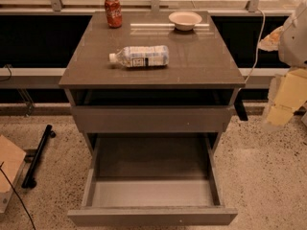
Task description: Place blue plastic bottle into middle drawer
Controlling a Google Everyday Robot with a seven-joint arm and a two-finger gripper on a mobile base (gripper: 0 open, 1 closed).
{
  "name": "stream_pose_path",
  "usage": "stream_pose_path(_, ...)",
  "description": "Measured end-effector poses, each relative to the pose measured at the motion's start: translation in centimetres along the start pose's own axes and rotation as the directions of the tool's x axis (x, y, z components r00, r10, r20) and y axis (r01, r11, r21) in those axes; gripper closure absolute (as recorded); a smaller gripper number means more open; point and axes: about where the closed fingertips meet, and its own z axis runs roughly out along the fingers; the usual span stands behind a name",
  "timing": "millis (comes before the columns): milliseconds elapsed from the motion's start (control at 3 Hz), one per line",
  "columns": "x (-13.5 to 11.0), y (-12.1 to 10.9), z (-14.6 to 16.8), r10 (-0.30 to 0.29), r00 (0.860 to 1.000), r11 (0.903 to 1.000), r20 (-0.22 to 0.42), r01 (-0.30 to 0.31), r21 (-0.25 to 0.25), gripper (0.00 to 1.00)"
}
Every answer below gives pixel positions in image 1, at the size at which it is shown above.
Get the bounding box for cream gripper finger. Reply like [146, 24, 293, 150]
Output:
[263, 68, 307, 128]
[258, 26, 283, 52]

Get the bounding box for clear plastic water bottle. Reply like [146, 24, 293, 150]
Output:
[109, 45, 169, 68]

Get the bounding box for grey drawer cabinet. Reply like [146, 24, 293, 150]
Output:
[59, 11, 245, 149]

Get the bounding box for closed grey top drawer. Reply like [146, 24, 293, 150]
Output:
[71, 106, 231, 133]

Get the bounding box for open grey middle drawer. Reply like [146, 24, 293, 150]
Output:
[68, 134, 238, 226]

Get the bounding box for black object behind cabinet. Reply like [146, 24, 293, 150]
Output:
[234, 100, 248, 121]

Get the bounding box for white paper bowl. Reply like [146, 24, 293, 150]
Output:
[169, 11, 202, 32]

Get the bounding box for red soda can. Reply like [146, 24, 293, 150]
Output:
[105, 0, 122, 28]

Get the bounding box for black metal bar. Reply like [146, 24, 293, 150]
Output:
[21, 125, 56, 189]

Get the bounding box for wooden board box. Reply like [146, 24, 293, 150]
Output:
[0, 135, 26, 214]

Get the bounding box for white cable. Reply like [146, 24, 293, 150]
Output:
[244, 8, 267, 83]

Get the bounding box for black cable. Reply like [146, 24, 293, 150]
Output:
[0, 161, 36, 230]

